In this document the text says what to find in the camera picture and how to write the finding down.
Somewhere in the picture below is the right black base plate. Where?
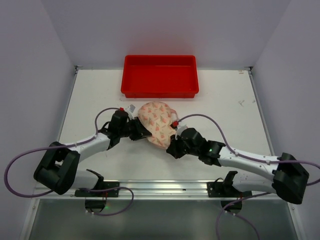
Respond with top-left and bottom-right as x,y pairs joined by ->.
206,171 -> 252,198

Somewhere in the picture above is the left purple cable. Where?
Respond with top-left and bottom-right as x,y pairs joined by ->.
4,107 -> 135,217

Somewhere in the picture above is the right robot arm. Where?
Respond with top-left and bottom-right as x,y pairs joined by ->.
166,128 -> 310,205

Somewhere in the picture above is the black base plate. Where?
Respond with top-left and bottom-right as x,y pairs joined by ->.
206,171 -> 252,198
71,169 -> 120,198

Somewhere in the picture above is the floral mesh laundry bag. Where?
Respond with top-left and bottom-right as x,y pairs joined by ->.
137,101 -> 178,149

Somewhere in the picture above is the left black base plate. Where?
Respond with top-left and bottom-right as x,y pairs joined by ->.
71,169 -> 120,198

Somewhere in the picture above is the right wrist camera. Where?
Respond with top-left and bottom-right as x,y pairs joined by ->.
171,120 -> 188,140

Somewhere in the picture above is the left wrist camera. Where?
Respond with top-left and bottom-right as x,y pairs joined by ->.
119,104 -> 136,120

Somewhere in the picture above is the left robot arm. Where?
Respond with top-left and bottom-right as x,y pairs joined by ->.
33,109 -> 152,195

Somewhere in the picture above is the aluminium mounting rail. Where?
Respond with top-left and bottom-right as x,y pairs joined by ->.
39,176 -> 276,200

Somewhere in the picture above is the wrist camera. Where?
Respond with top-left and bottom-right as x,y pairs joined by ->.
119,104 -> 136,120
171,120 -> 188,140

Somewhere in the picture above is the red plastic tray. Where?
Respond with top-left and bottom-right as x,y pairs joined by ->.
120,55 -> 199,99

